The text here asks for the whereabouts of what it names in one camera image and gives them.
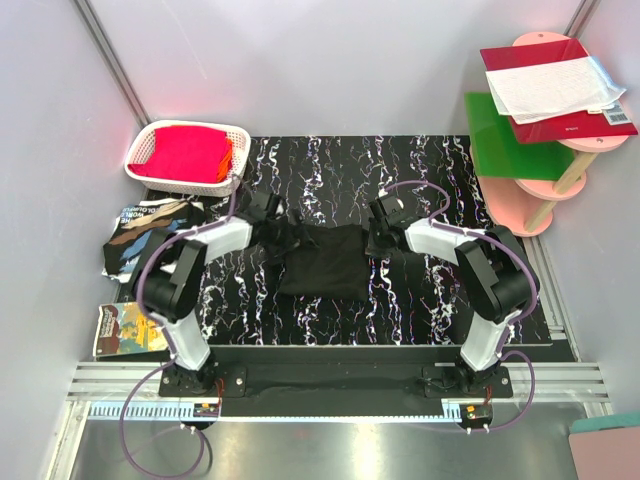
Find black printed t shirt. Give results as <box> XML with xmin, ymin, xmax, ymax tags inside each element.
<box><xmin>102</xmin><ymin>198</ymin><xmax>206</xmax><ymax>284</ymax></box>
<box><xmin>252</xmin><ymin>217</ymin><xmax>370</xmax><ymax>302</ymax></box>

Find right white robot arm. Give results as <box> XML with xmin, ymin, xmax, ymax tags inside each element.
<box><xmin>367</xmin><ymin>194</ymin><xmax>539</xmax><ymax>375</ymax></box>

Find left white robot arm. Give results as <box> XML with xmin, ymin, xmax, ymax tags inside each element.
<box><xmin>127</xmin><ymin>192</ymin><xmax>288</xmax><ymax>372</ymax></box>

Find orange folded t shirt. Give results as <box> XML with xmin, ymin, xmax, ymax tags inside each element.
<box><xmin>216</xmin><ymin>138</ymin><xmax>233</xmax><ymax>183</ymax></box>

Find pink folded t shirt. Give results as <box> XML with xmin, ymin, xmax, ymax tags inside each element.
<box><xmin>130</xmin><ymin>126</ymin><xmax>228</xmax><ymax>184</ymax></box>

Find folded black printed t shirt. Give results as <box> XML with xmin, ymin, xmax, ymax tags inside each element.
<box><xmin>102</xmin><ymin>198</ymin><xmax>206</xmax><ymax>284</ymax></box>

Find white plastic laundry basket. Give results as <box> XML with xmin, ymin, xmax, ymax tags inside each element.
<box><xmin>124</xmin><ymin>120</ymin><xmax>251</xmax><ymax>197</ymax></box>

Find green plastic sheet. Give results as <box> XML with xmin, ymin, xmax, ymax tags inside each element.
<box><xmin>464</xmin><ymin>92</ymin><xmax>574</xmax><ymax>181</ymax></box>

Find pink round tiered shelf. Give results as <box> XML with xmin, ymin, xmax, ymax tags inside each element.
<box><xmin>477</xmin><ymin>31</ymin><xmax>629</xmax><ymax>238</ymax></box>

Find illustrated book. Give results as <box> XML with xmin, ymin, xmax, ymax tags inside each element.
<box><xmin>93</xmin><ymin>302</ymin><xmax>168</xmax><ymax>359</ymax></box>

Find white mesh bag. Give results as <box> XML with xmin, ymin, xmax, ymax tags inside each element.
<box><xmin>486</xmin><ymin>56</ymin><xmax>626</xmax><ymax>124</ymax></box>

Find red plastic sheet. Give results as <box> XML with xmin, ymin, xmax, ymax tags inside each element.
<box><xmin>480</xmin><ymin>32</ymin><xmax>638</xmax><ymax>144</ymax></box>

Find teal board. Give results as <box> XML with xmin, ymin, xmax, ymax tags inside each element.
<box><xmin>570</xmin><ymin>416</ymin><xmax>639</xmax><ymax>434</ymax></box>

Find pink board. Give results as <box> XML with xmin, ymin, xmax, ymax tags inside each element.
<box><xmin>569</xmin><ymin>427</ymin><xmax>639</xmax><ymax>480</ymax></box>

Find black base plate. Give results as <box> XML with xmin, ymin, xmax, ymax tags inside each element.
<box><xmin>159</xmin><ymin>361</ymin><xmax>513</xmax><ymax>421</ymax></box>

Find aluminium rail frame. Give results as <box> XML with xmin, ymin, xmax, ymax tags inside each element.
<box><xmin>47</xmin><ymin>362</ymin><xmax>614</xmax><ymax>480</ymax></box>

